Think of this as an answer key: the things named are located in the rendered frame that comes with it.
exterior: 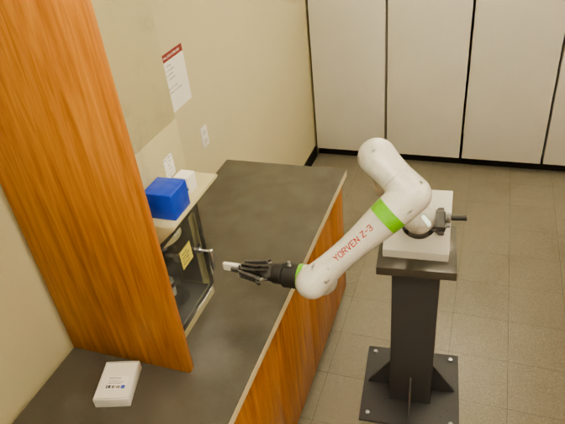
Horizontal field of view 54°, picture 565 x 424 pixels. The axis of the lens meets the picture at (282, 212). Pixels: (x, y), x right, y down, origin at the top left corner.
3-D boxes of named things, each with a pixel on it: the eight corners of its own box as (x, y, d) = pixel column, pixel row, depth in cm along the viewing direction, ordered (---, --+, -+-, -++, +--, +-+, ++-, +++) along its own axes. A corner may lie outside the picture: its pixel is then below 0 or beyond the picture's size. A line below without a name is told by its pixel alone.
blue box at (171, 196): (147, 217, 171) (140, 193, 166) (163, 199, 179) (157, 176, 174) (176, 221, 168) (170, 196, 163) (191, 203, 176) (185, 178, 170)
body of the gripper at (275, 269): (286, 258, 200) (262, 255, 203) (278, 273, 194) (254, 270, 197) (288, 274, 204) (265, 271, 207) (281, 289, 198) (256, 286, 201)
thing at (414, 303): (457, 357, 303) (473, 224, 252) (459, 435, 265) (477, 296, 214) (369, 347, 315) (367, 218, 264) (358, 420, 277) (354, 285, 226)
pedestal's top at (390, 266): (455, 233, 248) (456, 225, 245) (456, 281, 222) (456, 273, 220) (382, 229, 256) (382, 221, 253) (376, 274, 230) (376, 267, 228)
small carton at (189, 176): (176, 193, 182) (173, 177, 178) (184, 184, 186) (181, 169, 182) (190, 194, 180) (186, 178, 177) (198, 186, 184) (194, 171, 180)
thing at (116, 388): (95, 407, 184) (92, 400, 182) (109, 368, 197) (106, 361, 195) (130, 406, 183) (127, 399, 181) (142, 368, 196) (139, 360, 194)
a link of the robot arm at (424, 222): (415, 192, 226) (414, 181, 208) (442, 220, 221) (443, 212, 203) (391, 212, 227) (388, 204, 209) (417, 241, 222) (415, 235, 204)
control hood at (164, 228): (147, 249, 174) (139, 224, 169) (192, 194, 199) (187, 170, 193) (179, 254, 171) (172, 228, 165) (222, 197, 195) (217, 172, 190)
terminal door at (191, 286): (176, 340, 199) (151, 252, 176) (213, 283, 222) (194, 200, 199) (178, 340, 198) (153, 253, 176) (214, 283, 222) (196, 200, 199)
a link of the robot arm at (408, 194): (414, 168, 179) (409, 162, 168) (441, 198, 176) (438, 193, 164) (372, 206, 183) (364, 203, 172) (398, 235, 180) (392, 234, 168)
